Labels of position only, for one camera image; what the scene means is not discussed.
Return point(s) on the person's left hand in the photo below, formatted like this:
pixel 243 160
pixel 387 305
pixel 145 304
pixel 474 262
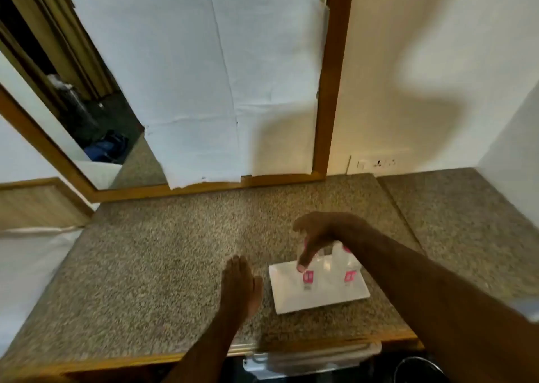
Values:
pixel 240 290

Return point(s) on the person's right hand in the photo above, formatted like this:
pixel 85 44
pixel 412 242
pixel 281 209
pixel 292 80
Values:
pixel 328 227

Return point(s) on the clear bottle pink label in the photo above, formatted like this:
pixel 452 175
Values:
pixel 308 276
pixel 349 276

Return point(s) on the white rectangular tray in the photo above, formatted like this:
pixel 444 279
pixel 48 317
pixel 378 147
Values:
pixel 294 296

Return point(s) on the person's left forearm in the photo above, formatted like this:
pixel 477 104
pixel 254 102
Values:
pixel 206 353

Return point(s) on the person's right forearm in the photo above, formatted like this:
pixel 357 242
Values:
pixel 421 302

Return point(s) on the white mini fridge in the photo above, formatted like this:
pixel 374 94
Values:
pixel 294 359

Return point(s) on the round metal trash bin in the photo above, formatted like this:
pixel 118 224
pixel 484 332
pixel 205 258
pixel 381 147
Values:
pixel 417 372

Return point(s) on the white paper sheet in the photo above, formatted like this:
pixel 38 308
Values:
pixel 210 79

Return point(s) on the white bed sheet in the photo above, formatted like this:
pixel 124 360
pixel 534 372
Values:
pixel 25 277

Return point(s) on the wooden headboard panel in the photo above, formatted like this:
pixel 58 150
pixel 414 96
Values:
pixel 38 206

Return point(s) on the white wall socket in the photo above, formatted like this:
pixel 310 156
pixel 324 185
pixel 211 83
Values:
pixel 379 163

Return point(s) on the wooden framed wall mirror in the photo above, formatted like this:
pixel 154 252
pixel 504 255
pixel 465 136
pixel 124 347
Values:
pixel 332 79

